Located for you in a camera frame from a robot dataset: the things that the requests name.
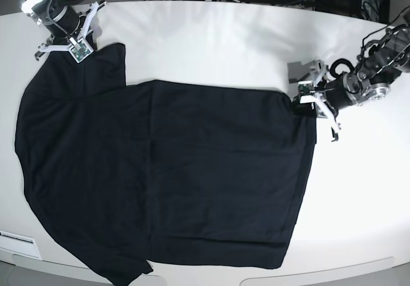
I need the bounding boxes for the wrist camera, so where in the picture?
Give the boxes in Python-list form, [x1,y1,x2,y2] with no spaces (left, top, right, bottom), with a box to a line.
[69,39,94,63]
[297,81,315,96]

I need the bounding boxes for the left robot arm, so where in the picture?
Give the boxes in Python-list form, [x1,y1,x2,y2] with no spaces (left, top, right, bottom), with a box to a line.
[289,24,409,142]

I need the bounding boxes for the black T-shirt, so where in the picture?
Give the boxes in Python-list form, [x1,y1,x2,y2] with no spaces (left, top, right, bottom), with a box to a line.
[15,44,316,285]

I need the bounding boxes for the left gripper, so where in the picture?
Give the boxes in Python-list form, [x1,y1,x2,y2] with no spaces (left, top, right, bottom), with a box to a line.
[287,60,341,142]

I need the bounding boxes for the white label plate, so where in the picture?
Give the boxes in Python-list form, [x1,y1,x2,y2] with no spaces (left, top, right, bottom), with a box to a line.
[0,230,42,260]

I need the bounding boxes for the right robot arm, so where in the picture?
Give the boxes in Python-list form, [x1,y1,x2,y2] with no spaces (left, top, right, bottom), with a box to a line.
[20,0,106,63]

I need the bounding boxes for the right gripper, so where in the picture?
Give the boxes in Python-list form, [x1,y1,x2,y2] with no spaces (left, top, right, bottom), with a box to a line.
[35,1,106,58]

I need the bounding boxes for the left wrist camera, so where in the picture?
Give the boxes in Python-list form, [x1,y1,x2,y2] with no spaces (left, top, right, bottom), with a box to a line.
[297,81,315,96]

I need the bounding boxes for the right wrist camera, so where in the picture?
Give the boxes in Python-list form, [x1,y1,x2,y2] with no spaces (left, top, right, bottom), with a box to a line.
[69,39,94,63]

